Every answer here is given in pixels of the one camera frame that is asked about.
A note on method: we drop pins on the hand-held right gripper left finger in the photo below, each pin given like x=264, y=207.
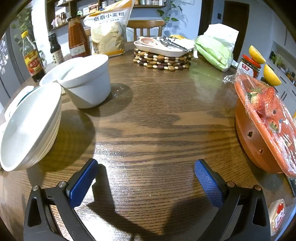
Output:
x=83, y=183

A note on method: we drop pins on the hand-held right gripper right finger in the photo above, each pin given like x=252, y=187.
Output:
x=208, y=185

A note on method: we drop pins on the large white bowl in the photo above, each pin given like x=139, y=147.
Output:
x=27, y=129

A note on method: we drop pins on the deep white bowl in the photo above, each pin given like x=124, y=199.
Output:
x=87, y=85

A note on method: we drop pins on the white square plate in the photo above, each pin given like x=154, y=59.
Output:
x=16, y=98

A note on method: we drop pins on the small white cup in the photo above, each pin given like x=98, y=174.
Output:
x=48, y=80

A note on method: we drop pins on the red white snack packet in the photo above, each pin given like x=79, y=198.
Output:
x=277, y=215

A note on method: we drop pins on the strawberry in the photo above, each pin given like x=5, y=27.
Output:
x=254, y=97
x=268, y=98

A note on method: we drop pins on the orange colander with strawberries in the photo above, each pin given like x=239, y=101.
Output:
x=284, y=120

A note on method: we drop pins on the chili sauce jar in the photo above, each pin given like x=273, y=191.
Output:
x=249, y=68

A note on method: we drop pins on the lemon wedge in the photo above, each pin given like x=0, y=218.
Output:
x=271, y=76
x=256, y=55

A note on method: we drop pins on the grey fridge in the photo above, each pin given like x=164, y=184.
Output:
x=9, y=76

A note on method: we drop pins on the vinegar bottle with yellow cap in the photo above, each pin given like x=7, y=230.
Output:
x=32, y=62

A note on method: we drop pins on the wooden bead trivet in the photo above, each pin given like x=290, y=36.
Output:
x=159, y=62

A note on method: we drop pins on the napa cabbage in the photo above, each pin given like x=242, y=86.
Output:
x=215, y=53

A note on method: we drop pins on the dark soy sauce bottle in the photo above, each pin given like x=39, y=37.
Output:
x=56, y=53

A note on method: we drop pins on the metal fork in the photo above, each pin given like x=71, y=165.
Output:
x=179, y=46

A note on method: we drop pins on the red sauce bottle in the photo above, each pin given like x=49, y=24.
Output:
x=78, y=39

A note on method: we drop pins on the yellow white packet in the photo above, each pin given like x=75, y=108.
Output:
x=183, y=41

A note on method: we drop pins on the flour bag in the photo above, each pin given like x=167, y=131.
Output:
x=108, y=39

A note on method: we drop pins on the white divided tray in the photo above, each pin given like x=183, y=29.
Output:
x=150, y=49

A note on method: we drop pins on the metal spoon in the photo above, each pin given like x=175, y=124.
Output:
x=161, y=41

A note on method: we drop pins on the brown glass jar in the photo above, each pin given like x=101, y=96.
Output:
x=62, y=18

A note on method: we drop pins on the white cabinet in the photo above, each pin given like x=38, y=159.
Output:
x=281, y=34

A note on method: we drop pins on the dark door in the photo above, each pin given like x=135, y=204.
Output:
x=235, y=18

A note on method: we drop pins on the wooden chair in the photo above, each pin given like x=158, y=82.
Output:
x=145, y=23

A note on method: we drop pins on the leafy green plant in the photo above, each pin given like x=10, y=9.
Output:
x=23, y=20

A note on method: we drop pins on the hanging vine plant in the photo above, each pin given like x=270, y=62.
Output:
x=172, y=11

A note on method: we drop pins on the row of spice jars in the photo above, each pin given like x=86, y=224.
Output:
x=148, y=2

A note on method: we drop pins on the wooden wall shelf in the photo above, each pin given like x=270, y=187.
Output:
x=48, y=16

